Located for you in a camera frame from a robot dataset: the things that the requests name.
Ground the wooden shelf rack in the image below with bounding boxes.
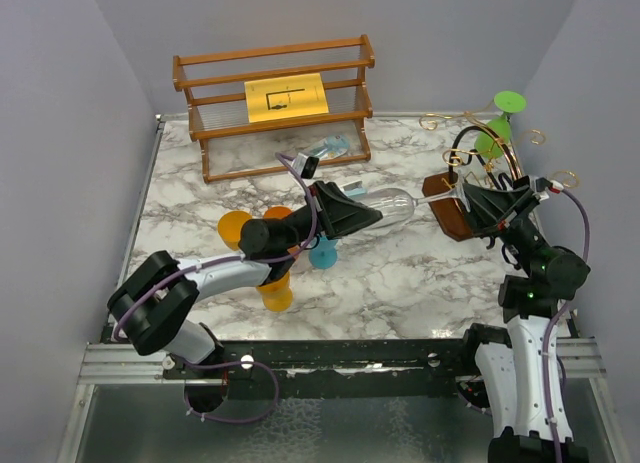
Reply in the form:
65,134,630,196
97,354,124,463
172,34,376,183

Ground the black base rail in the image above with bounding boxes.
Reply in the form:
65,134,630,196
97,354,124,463
163,323,510,400

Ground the orange wine glass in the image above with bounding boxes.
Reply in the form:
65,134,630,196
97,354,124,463
263,206,293,220

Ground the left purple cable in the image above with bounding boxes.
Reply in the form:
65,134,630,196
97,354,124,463
110,151,321,344

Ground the yellow wine glass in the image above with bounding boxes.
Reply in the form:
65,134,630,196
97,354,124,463
217,210,252,251
256,272,293,312

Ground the green wine glass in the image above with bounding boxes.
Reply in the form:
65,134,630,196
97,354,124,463
474,90,527,159

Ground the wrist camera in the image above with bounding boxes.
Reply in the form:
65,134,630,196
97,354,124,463
292,153,319,179
530,177,564,202

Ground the clear wine glass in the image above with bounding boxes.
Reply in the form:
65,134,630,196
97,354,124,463
354,183,471,230

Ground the blue wine glass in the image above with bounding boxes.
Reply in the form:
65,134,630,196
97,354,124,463
309,236,338,270

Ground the light blue stapler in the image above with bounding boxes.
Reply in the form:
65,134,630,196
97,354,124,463
341,181,367,197

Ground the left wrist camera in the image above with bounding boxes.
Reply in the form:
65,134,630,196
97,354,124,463
292,153,319,179

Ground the yellow book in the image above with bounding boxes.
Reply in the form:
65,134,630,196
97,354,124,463
244,73,329,123

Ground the blue correction tape package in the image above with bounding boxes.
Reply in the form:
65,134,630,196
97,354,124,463
305,134,350,161

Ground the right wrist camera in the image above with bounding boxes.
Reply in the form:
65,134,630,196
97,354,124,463
530,177,564,202

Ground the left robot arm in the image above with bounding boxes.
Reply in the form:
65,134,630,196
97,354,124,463
107,181,383,378

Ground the purple cable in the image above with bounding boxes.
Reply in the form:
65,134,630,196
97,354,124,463
537,187,592,463
110,151,321,344

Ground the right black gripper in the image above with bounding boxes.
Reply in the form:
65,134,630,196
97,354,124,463
452,183,548,277

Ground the wine glass rack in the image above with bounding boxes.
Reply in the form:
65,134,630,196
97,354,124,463
418,100,581,249

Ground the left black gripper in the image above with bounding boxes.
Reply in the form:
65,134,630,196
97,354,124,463
282,181,383,252

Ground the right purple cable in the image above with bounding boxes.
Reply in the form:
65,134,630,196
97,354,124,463
537,187,592,463

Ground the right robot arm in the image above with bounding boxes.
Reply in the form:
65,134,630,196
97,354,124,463
459,177,590,462

